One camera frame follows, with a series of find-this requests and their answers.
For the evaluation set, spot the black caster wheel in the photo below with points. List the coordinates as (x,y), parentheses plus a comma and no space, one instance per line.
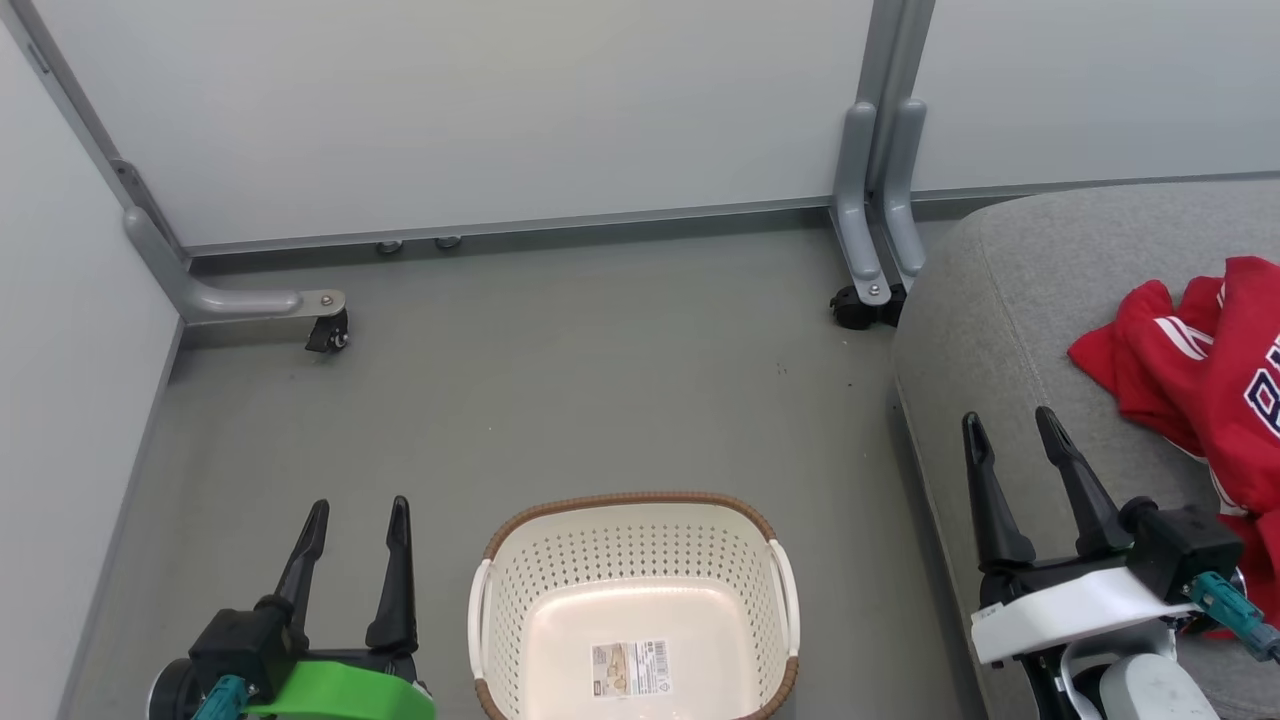
(855,310)

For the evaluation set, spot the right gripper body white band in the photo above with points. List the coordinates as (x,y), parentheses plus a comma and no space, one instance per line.
(1070,605)

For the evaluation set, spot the grey fabric sofa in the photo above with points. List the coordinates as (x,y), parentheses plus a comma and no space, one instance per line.
(1050,300)

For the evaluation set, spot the paper label sticker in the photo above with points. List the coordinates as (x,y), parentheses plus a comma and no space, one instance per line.
(630,668)

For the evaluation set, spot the grey curved partition foot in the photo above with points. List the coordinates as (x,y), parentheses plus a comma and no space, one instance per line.
(850,200)
(900,200)

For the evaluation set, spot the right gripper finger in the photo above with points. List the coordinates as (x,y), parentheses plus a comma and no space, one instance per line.
(1090,500)
(1000,530)

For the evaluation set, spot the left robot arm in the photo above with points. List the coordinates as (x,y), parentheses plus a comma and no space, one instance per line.
(170,695)

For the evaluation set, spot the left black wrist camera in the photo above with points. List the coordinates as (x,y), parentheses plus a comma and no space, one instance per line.
(235,640)

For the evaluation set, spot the white laundry basket brown rim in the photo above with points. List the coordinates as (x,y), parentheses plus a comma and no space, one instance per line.
(620,560)

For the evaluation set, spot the long grey partition foot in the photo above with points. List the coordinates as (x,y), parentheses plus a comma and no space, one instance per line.
(240,300)

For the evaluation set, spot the grey vertical partition post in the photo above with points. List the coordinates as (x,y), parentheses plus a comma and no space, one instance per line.
(895,50)

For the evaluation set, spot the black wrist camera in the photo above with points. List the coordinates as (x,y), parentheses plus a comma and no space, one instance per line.
(1190,545)
(235,640)

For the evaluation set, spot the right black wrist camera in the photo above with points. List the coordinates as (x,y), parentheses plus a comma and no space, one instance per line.
(1190,545)

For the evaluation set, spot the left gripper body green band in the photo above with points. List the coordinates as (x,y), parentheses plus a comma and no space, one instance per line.
(350,690)

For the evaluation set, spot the red and white jersey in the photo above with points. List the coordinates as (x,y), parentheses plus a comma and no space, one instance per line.
(1220,370)

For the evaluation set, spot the grey corner post with bracket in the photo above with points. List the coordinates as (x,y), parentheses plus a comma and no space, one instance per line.
(135,195)

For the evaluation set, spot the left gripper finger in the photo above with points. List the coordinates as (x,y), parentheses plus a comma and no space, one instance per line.
(300,580)
(397,600)

